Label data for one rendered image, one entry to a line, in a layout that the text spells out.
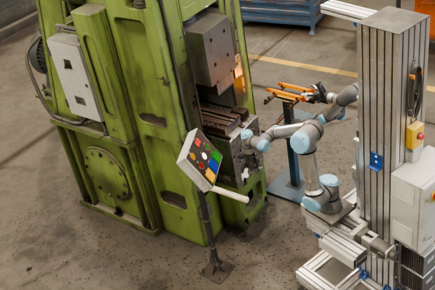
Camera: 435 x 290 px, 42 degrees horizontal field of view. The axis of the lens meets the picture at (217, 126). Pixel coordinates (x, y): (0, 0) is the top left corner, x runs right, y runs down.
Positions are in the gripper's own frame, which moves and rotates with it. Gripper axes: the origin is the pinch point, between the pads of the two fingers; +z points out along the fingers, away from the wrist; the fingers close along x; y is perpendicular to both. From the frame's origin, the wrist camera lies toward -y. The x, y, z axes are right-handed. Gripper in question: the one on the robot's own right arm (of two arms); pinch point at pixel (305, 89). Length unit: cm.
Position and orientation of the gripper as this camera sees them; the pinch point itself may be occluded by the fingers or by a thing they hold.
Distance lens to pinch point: 433.6
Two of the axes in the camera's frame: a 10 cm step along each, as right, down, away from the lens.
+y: 1.5, 8.3, 5.4
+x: 6.3, -5.0, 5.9
